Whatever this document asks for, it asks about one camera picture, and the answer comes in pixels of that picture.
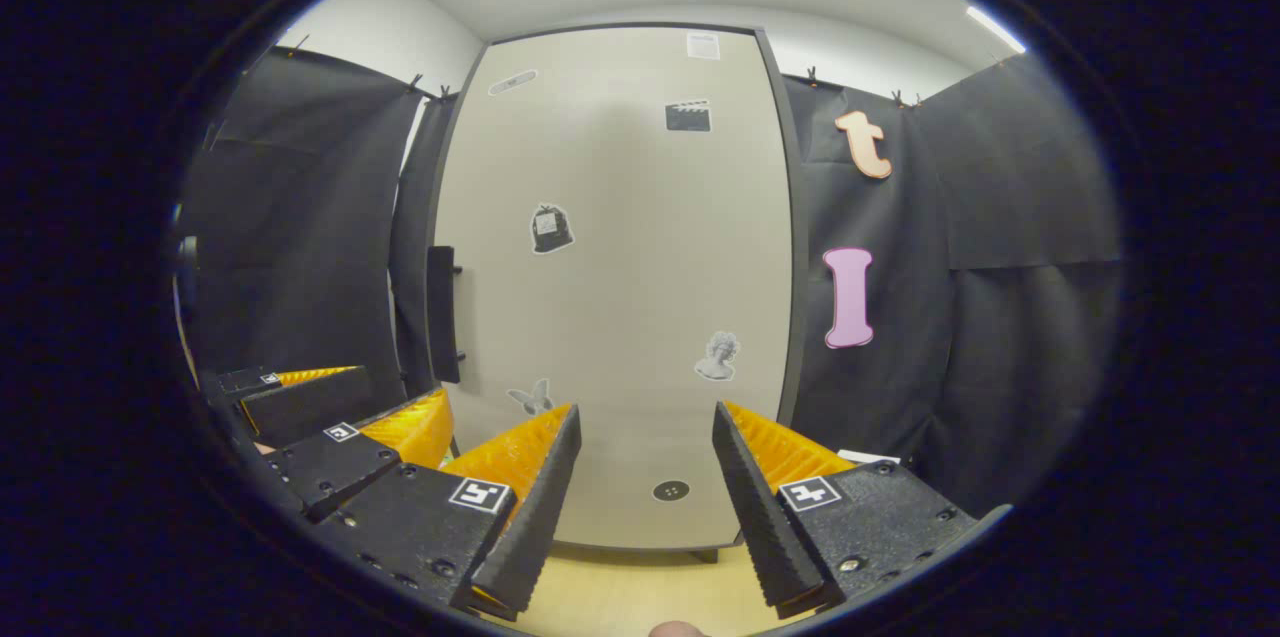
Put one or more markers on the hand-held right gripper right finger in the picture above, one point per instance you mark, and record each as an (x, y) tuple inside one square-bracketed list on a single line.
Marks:
[(765, 517)]

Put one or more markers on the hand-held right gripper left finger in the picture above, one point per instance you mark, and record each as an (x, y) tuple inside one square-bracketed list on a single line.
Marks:
[(535, 517)]

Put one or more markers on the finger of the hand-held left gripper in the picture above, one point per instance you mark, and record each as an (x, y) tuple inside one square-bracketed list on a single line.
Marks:
[(310, 402), (330, 467)]

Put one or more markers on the grey cabinet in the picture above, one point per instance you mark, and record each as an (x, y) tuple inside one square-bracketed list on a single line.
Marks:
[(800, 317)]

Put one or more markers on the beige cabinet door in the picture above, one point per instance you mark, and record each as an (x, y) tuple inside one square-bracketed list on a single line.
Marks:
[(620, 267)]

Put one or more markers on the black backdrop cloth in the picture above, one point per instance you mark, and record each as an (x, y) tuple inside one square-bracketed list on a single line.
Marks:
[(1000, 317)]

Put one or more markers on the ceiling light panel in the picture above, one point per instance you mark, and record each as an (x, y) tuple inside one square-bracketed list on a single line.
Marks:
[(995, 29)]

